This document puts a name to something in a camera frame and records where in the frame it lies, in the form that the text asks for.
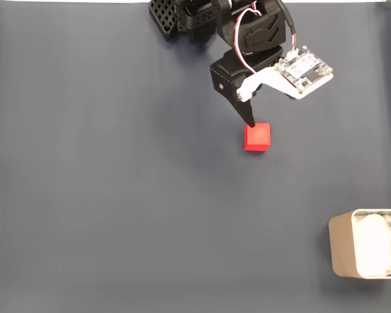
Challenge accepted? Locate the red white servo cable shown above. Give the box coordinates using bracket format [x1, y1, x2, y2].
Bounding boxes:
[233, 7, 263, 74]

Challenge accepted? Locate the crumpled white paper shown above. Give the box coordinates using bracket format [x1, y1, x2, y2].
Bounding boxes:
[355, 212, 391, 278]

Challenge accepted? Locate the red cube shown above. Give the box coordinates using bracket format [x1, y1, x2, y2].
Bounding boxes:
[244, 123, 272, 153]

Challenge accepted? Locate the black camera cable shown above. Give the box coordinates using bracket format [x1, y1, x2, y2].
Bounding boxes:
[278, 0, 298, 53]

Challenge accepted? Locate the beige metal box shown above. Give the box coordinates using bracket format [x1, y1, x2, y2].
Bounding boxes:
[328, 208, 391, 280]

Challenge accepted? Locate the grey table mat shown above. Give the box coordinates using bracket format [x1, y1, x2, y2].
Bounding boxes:
[0, 2, 391, 313]

